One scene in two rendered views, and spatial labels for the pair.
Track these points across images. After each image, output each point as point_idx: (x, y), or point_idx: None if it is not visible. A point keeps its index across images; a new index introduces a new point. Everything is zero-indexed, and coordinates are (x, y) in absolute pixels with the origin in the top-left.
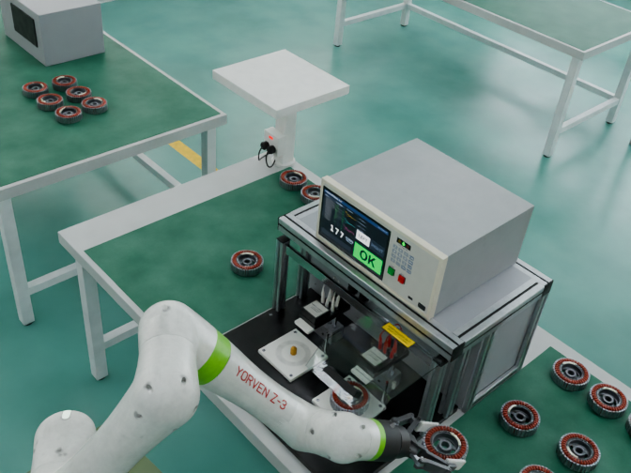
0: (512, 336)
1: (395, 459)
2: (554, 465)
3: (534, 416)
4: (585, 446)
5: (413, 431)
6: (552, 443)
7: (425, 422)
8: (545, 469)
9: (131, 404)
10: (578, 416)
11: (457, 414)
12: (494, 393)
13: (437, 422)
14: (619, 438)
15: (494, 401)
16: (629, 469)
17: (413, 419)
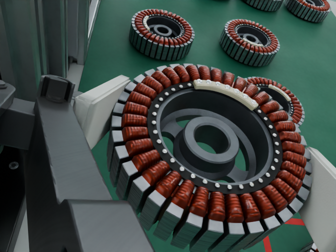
0: None
1: (16, 245)
2: (240, 71)
3: (179, 20)
4: (248, 31)
5: (17, 149)
6: (214, 48)
7: (100, 93)
8: (258, 80)
9: None
10: (203, 8)
11: (74, 71)
12: (100, 20)
13: (120, 76)
14: (251, 14)
15: (109, 29)
16: (288, 38)
17: (29, 114)
